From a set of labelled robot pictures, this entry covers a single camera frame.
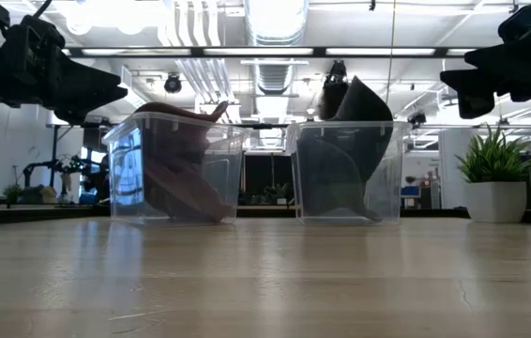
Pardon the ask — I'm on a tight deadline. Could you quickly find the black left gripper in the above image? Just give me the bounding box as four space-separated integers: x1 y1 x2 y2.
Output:
0 14 129 126

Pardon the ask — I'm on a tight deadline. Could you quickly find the green artificial plant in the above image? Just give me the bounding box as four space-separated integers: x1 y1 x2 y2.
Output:
453 124 531 184

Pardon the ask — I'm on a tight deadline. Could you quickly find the clear plastic storage bin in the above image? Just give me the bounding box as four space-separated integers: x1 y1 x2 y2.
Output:
285 120 412 225
101 111 250 225

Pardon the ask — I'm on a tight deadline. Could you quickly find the white column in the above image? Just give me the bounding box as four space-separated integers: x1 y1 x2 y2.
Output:
437 129 471 210

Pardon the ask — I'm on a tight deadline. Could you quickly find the small green background plant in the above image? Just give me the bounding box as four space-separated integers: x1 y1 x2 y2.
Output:
3 183 23 207

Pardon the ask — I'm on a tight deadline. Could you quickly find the white plant pot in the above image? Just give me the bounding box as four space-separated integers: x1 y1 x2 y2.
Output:
463 181 528 223

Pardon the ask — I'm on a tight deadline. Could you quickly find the black dome ceiling camera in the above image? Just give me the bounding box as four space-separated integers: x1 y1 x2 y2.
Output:
163 74 183 94

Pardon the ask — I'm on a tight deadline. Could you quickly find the thin hanging cable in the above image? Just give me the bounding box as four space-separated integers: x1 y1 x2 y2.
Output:
384 0 397 107

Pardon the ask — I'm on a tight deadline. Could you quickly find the black hanging camera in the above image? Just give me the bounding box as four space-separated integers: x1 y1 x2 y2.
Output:
323 59 349 90

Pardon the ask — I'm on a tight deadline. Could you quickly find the silver ventilation duct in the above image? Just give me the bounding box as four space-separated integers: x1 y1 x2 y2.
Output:
244 0 310 95

